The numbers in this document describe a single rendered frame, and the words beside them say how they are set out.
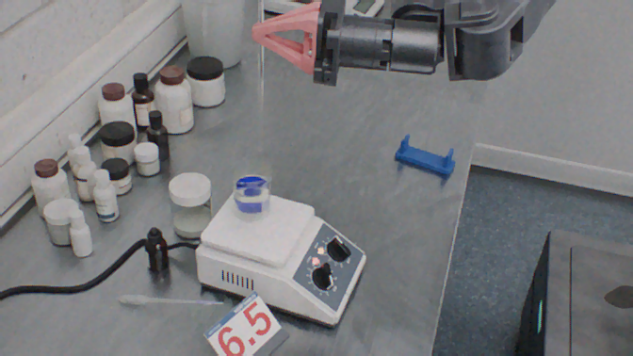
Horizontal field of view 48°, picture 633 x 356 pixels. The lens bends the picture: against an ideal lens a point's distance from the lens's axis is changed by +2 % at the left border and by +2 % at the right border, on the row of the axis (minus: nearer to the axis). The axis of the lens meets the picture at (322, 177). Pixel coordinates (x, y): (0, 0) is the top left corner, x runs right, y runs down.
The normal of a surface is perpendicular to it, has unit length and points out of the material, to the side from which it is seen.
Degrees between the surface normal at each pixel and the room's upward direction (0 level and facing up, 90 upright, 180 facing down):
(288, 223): 0
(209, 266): 90
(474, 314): 0
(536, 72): 90
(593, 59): 90
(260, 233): 0
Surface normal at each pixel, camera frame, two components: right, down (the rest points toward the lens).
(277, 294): -0.35, 0.56
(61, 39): 0.96, 0.21
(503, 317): 0.05, -0.79
